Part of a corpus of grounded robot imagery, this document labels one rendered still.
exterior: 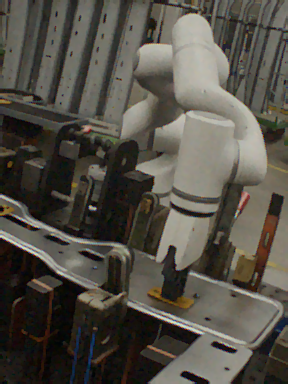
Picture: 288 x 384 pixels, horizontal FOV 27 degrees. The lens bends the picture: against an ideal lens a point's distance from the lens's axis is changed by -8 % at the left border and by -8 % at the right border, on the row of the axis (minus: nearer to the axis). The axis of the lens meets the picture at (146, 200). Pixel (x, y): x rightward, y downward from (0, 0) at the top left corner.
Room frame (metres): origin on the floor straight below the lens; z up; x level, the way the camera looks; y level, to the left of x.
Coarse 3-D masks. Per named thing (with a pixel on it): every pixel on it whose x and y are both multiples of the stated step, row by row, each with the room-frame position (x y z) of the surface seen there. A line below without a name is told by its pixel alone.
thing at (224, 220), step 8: (232, 184) 1.20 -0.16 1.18; (224, 192) 1.19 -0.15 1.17; (232, 192) 1.20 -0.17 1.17; (240, 192) 1.19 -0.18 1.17; (224, 200) 1.19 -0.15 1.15; (232, 200) 1.19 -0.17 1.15; (224, 208) 1.20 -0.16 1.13; (232, 208) 1.18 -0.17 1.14; (216, 216) 1.19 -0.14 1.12; (224, 216) 1.19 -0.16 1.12; (232, 216) 1.18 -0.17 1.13; (216, 224) 1.18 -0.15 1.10; (224, 224) 1.19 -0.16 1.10; (232, 224) 1.19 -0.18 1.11; (216, 232) 1.19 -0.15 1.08; (224, 232) 1.17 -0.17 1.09; (208, 240) 1.18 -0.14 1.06; (224, 240) 1.17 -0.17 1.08; (208, 248) 1.18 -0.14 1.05
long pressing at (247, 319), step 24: (0, 216) 1.23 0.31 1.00; (24, 216) 1.26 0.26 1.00; (24, 240) 1.13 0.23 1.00; (48, 240) 1.16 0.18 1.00; (72, 240) 1.19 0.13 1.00; (96, 240) 1.22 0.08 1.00; (48, 264) 1.06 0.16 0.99; (72, 264) 1.08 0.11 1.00; (96, 264) 1.10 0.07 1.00; (144, 264) 1.15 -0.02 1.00; (144, 288) 1.04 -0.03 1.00; (192, 288) 1.08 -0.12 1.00; (216, 288) 1.10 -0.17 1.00; (240, 288) 1.11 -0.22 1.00; (144, 312) 0.95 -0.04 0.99; (168, 312) 0.96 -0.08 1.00; (192, 312) 0.97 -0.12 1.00; (216, 312) 0.99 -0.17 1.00; (240, 312) 1.00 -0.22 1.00; (264, 312) 1.02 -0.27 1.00; (240, 336) 0.91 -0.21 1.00; (264, 336) 0.93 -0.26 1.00
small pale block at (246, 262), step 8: (240, 256) 1.13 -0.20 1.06; (248, 256) 1.13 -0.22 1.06; (256, 256) 1.14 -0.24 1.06; (240, 264) 1.13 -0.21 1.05; (248, 264) 1.12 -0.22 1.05; (240, 272) 1.12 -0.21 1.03; (248, 272) 1.12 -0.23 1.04; (232, 280) 1.13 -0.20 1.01; (240, 280) 1.12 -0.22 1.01; (248, 280) 1.13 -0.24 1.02; (216, 344) 1.13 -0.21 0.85
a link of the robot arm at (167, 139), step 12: (180, 120) 1.72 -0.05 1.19; (156, 132) 1.69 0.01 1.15; (168, 132) 1.70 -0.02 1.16; (180, 132) 1.70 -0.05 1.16; (156, 144) 1.70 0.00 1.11; (168, 144) 1.70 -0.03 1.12; (168, 156) 1.73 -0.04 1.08; (144, 168) 1.73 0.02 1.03; (156, 168) 1.72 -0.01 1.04; (168, 168) 1.70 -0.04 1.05; (156, 180) 1.70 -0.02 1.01; (168, 180) 1.72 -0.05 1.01; (156, 192) 1.71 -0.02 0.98; (168, 192) 1.73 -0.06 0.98
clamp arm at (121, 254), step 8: (120, 248) 0.93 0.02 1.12; (112, 256) 0.92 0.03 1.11; (120, 256) 0.91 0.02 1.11; (128, 256) 0.92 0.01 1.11; (112, 264) 0.92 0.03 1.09; (120, 264) 0.91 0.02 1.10; (128, 264) 0.92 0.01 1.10; (112, 272) 0.92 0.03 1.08; (120, 272) 0.91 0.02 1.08; (128, 272) 0.93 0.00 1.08; (112, 280) 0.92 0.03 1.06; (120, 280) 0.92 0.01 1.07; (128, 280) 0.93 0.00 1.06; (104, 288) 0.94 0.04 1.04; (112, 288) 0.93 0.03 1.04; (120, 288) 0.92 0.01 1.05; (128, 288) 0.94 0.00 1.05
